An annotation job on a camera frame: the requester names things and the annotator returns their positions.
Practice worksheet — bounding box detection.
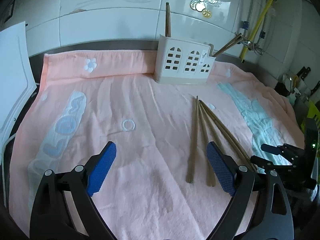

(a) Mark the wooden chopstick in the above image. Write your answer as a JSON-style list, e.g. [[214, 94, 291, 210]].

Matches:
[[197, 100, 216, 187], [213, 32, 243, 58], [215, 36, 245, 55], [200, 100, 258, 171], [201, 107, 232, 148], [186, 96, 199, 184], [165, 2, 171, 37]]

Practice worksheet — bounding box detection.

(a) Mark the green dish rack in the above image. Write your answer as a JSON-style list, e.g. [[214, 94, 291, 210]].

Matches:
[[300, 100, 320, 133]]

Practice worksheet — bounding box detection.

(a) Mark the metal water valve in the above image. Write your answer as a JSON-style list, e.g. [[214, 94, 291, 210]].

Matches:
[[253, 43, 264, 55]]

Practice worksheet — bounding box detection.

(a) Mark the pink towel with blue pattern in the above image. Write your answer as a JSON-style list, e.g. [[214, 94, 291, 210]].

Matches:
[[9, 50, 304, 239]]

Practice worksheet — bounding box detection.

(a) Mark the water valve with red cap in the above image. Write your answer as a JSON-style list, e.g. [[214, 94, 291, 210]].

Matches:
[[241, 39, 253, 50]]

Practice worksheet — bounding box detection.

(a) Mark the white plastic utensil holder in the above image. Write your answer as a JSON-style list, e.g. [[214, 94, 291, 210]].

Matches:
[[154, 35, 215, 85]]

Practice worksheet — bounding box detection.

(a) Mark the white cutting board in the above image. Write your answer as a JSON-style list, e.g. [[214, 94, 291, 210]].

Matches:
[[0, 22, 36, 145]]

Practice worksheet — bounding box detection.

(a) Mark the black handled knife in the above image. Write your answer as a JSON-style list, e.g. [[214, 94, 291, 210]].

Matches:
[[297, 66, 311, 80]]

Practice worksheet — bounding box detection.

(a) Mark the braided metal hose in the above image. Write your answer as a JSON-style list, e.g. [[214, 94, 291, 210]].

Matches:
[[254, 4, 276, 55]]

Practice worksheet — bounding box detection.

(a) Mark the yellow gas hose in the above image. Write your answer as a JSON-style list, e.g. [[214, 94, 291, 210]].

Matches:
[[239, 0, 277, 61]]

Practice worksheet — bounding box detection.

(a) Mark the wall socket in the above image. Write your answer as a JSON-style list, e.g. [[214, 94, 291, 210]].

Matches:
[[4, 1, 15, 22]]

